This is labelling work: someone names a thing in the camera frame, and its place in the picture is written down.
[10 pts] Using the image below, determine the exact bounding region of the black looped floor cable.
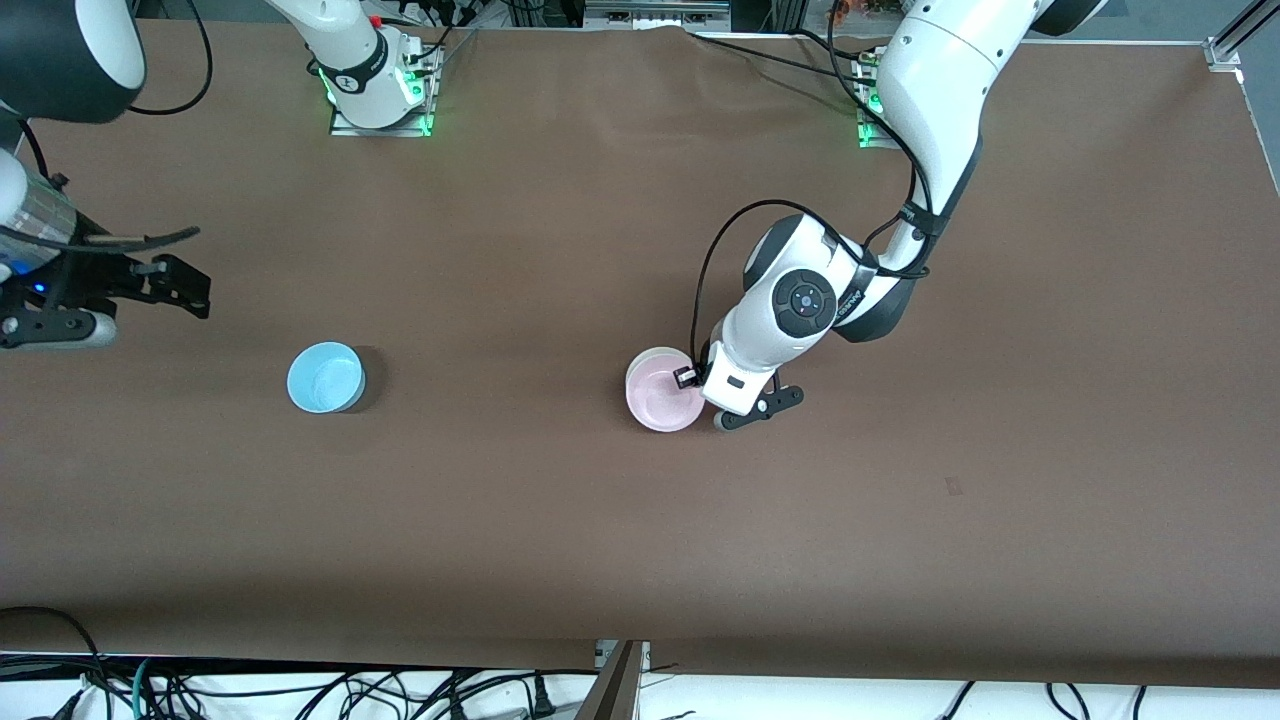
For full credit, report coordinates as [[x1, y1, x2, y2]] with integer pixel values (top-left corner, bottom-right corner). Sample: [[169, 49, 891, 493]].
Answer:
[[0, 606, 111, 720]]

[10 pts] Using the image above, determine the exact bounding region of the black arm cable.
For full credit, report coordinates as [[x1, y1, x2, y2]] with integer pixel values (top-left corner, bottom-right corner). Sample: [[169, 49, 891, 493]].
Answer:
[[688, 0, 946, 373], [0, 0, 214, 253]]

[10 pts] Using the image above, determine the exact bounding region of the black table cable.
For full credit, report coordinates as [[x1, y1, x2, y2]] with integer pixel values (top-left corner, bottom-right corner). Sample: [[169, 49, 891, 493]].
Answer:
[[688, 33, 866, 85], [790, 28, 869, 59]]

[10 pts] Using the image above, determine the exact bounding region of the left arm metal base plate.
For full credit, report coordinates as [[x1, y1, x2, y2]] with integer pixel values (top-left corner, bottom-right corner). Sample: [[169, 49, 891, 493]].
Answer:
[[852, 52, 903, 152]]

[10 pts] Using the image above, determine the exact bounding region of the silver pole bracket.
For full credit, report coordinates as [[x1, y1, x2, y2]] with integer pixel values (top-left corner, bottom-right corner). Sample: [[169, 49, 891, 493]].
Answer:
[[595, 639, 652, 673]]

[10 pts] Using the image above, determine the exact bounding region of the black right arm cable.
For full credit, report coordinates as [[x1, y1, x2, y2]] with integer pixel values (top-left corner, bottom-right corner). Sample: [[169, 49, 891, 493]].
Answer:
[[0, 0, 214, 253]]

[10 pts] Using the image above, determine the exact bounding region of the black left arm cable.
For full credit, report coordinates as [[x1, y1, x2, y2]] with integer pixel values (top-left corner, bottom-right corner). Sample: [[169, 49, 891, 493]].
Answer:
[[688, 0, 946, 373]]

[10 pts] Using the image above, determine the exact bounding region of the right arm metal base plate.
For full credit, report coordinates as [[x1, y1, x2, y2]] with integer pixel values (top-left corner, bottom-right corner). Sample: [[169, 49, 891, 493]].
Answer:
[[328, 45, 441, 139]]

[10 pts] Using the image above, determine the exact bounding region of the light blue bowl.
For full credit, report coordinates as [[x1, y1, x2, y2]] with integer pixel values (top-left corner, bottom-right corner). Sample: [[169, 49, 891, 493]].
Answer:
[[287, 341, 367, 415]]

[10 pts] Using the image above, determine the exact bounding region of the brown table cover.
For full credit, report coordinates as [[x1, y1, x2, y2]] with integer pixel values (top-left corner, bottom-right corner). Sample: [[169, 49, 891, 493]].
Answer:
[[0, 18, 1280, 691]]

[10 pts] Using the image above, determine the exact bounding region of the black base cable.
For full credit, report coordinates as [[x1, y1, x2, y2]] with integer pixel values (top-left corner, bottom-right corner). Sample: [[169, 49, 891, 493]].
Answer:
[[395, 5, 481, 71]]

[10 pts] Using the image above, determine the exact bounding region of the dark support pole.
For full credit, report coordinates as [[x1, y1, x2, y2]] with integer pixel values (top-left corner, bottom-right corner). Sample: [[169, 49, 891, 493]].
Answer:
[[575, 640, 646, 720]]

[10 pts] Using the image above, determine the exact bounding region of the aluminium frame rail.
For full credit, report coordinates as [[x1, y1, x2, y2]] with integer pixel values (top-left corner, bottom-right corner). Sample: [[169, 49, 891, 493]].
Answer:
[[1215, 0, 1280, 46]]

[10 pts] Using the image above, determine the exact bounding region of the pink bowl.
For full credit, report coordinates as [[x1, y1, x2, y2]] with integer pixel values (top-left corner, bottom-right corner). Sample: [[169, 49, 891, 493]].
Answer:
[[626, 350, 707, 434]]

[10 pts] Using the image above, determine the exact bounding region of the aluminium background frame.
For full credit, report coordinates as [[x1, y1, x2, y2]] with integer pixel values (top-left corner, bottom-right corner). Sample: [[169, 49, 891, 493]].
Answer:
[[585, 0, 733, 31]]

